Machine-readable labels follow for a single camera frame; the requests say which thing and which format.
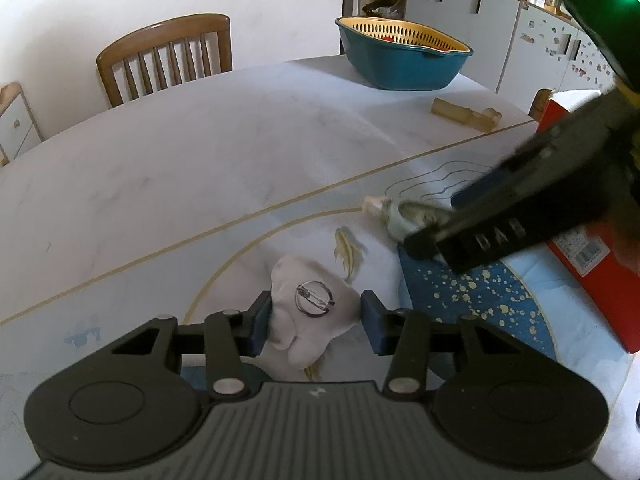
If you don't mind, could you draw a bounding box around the blue plastic basin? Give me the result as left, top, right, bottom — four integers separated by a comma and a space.
337, 30, 473, 91

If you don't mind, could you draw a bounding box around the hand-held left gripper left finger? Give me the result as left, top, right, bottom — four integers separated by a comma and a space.
107, 291, 273, 402

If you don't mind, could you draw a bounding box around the white wooden sideboard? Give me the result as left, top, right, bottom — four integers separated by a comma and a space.
0, 82, 43, 166

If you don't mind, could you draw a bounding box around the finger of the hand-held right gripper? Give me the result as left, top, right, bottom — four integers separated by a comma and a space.
404, 205, 501, 261
451, 132, 561, 209

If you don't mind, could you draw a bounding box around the white wall cabinet unit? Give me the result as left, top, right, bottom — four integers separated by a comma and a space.
345, 0, 621, 111

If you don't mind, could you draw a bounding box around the pale green plastic dispenser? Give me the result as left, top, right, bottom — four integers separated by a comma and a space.
362, 196, 453, 243

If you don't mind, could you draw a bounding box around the yellow strainer basket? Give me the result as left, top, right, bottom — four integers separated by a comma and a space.
336, 16, 473, 58

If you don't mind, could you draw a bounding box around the red cardboard box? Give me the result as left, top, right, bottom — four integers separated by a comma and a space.
537, 100, 640, 353

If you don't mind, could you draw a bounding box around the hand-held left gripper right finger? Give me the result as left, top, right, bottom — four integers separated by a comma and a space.
360, 290, 523, 395

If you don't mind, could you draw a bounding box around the white plush brooch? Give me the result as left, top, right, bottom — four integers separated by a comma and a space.
269, 255, 362, 371

